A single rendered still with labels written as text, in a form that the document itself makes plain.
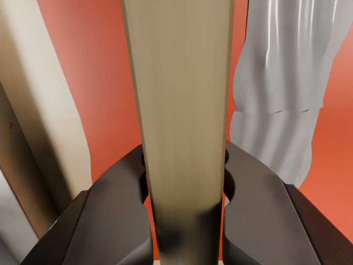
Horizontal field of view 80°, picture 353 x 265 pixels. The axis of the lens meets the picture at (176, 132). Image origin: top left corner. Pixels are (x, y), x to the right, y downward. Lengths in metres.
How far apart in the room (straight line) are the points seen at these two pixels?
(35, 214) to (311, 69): 0.27
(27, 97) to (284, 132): 0.22
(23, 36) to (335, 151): 0.27
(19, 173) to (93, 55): 0.12
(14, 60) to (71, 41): 0.05
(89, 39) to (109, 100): 0.05
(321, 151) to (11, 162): 0.27
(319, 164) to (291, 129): 0.06
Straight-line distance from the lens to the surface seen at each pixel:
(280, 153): 0.21
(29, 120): 0.22
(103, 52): 0.18
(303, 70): 0.18
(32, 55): 0.20
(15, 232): 0.27
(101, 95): 0.18
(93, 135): 0.20
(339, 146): 0.24
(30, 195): 0.24
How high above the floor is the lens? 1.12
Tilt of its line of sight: 62 degrees down
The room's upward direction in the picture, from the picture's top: 178 degrees counter-clockwise
